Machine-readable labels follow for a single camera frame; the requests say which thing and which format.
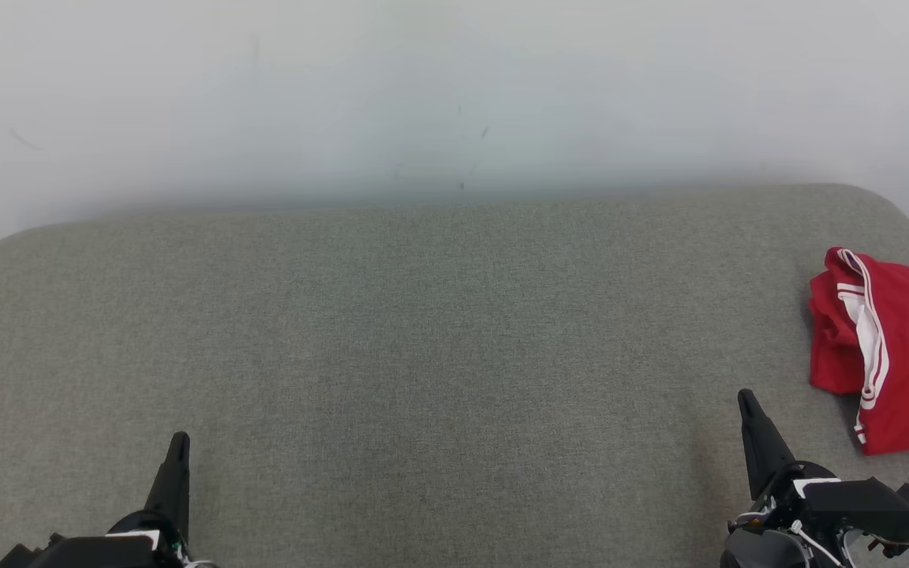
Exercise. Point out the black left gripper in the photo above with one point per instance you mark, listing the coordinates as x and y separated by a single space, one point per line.
169 544

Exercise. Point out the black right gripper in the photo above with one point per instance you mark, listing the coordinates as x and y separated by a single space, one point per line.
778 528

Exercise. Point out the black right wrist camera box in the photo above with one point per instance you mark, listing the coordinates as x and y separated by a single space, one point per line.
865 509

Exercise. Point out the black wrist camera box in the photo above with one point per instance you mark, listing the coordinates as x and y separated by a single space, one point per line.
865 509
68 552

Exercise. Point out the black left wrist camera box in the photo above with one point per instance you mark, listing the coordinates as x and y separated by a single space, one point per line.
68 552

